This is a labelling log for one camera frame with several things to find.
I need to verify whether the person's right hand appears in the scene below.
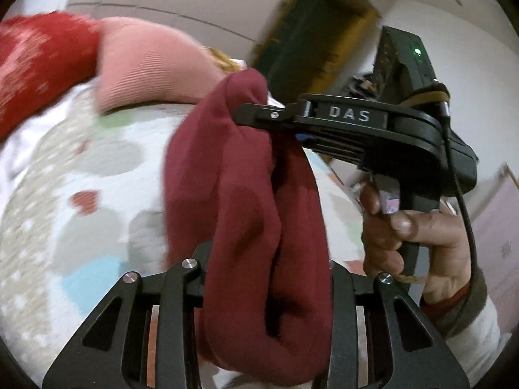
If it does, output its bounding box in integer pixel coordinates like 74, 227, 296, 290
359, 184, 475, 304

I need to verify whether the person's right forearm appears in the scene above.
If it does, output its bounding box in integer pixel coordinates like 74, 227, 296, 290
419, 267, 512, 389

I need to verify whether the yellow cloth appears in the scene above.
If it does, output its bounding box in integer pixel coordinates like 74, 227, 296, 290
205, 46, 244, 74

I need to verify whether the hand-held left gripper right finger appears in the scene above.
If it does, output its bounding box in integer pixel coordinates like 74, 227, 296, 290
312, 259, 471, 389

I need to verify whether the dark green door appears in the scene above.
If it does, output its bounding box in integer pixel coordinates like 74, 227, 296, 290
249, 0, 382, 98

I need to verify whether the white heart-print bedsheet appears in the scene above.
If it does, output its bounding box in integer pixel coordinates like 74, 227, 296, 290
0, 85, 366, 389

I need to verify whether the red patterned blanket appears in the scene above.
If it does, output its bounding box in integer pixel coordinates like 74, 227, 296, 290
0, 11, 102, 142

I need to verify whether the maroon knit garment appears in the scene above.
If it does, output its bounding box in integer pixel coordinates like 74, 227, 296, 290
163, 67, 334, 382

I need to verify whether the pink ribbed pillow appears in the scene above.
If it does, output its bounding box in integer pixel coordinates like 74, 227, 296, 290
94, 17, 228, 116

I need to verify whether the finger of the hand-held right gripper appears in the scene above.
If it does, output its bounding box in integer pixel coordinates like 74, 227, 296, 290
233, 102, 311, 134

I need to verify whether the black cable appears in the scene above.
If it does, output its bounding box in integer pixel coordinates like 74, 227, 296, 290
436, 101, 479, 288

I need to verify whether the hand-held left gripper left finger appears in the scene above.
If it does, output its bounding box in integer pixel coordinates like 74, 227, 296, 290
41, 241, 213, 389

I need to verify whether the pink cabinet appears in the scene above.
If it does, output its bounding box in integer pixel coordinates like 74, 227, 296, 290
472, 162, 519, 292

